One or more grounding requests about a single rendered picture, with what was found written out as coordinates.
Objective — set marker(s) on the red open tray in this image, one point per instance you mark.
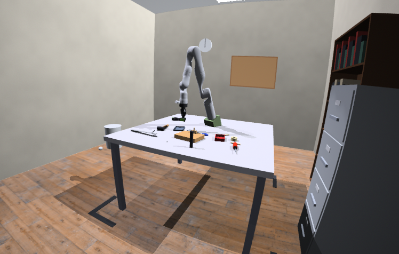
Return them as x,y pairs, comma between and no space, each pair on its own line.
220,137

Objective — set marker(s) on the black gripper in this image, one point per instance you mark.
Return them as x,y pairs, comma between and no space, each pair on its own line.
183,109

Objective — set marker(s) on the brown wooden bench board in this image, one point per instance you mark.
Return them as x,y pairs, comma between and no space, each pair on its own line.
185,135

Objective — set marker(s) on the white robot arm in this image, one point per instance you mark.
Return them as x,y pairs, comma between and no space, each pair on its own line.
195,52

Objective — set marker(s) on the black mallet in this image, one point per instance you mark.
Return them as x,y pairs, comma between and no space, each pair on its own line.
162,128

